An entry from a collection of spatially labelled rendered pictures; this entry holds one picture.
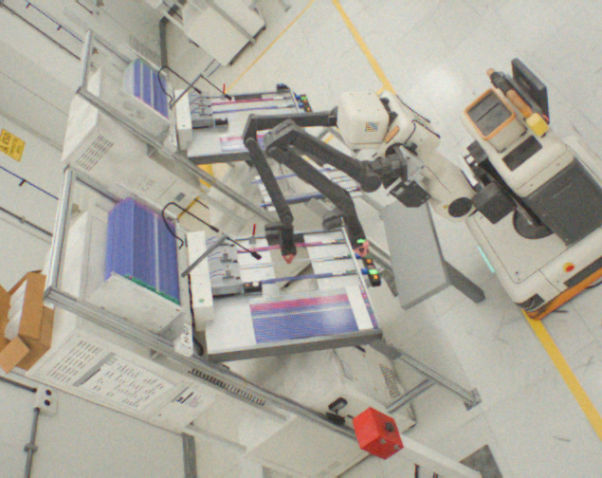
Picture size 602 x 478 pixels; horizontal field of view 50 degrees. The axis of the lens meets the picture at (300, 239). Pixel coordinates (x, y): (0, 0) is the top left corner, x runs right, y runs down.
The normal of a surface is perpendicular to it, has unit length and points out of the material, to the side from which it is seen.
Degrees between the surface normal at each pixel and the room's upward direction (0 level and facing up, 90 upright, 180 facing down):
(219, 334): 46
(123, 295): 90
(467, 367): 0
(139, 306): 90
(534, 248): 0
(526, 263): 0
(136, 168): 90
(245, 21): 90
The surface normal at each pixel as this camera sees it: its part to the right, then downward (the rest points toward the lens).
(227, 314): 0.04, -0.77
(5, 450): 0.71, -0.61
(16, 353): -0.33, 0.11
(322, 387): -0.69, -0.47
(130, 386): 0.22, 0.64
